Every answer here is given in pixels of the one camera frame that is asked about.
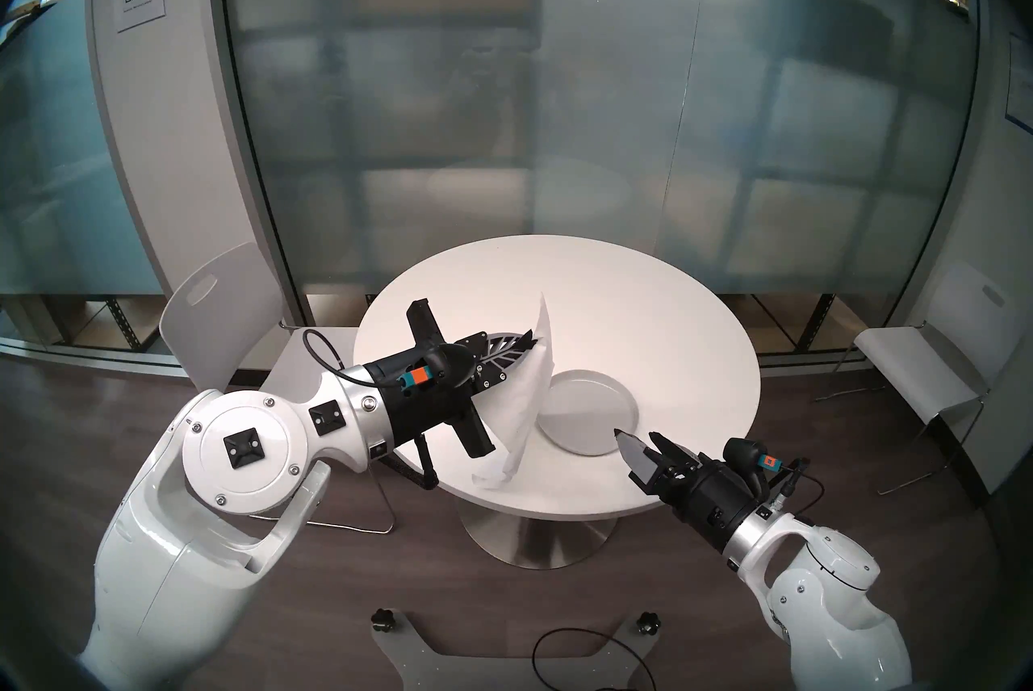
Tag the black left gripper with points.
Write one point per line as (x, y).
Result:
(428, 415)

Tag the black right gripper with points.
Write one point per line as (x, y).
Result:
(710, 504)

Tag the white paper napkin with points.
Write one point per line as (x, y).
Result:
(524, 407)

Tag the grey round plate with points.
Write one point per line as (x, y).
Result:
(593, 415)

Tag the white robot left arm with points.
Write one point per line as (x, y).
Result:
(242, 447)

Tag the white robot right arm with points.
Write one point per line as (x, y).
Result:
(831, 600)

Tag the black star knob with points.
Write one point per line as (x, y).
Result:
(646, 621)
(382, 617)

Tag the white chair with chrome legs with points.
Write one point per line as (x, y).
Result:
(912, 358)
(210, 294)

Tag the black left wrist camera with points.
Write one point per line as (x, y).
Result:
(448, 360)

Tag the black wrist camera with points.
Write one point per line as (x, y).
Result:
(742, 451)
(448, 360)

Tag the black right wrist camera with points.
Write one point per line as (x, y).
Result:
(742, 451)

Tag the round white pedestal table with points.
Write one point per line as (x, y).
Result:
(629, 294)

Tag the black perforated shelf post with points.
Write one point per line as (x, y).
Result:
(129, 326)
(815, 322)

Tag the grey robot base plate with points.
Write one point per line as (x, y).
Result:
(399, 645)

